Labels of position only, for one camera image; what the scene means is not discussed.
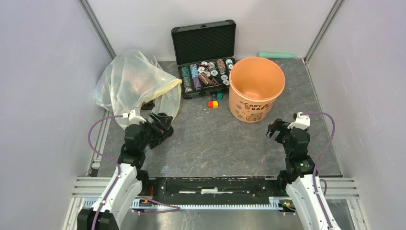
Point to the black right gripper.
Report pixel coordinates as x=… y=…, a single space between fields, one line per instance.
x=279 y=125

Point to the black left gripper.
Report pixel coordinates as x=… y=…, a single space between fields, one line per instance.
x=162 y=125

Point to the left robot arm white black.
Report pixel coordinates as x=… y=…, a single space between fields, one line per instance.
x=128 y=180

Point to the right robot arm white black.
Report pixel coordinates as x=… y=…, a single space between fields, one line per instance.
x=300 y=178

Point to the orange plastic trash bin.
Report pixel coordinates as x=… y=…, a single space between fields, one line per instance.
x=255 y=85

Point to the translucent yellow plastic bag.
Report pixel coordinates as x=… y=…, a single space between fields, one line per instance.
x=133 y=79

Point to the mint green cylinder tool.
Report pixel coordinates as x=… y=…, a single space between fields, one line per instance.
x=276 y=55

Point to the black poker chip case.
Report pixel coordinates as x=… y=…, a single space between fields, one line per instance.
x=204 y=55

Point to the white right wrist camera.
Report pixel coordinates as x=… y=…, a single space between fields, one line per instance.
x=301 y=121

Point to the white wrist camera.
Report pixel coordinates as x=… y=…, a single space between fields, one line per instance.
x=134 y=117
x=301 y=121

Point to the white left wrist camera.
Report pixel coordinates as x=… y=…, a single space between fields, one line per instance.
x=134 y=117

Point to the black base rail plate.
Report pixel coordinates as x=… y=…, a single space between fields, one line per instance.
x=224 y=190

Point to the aluminium frame rail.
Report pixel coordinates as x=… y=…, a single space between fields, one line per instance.
x=97 y=27

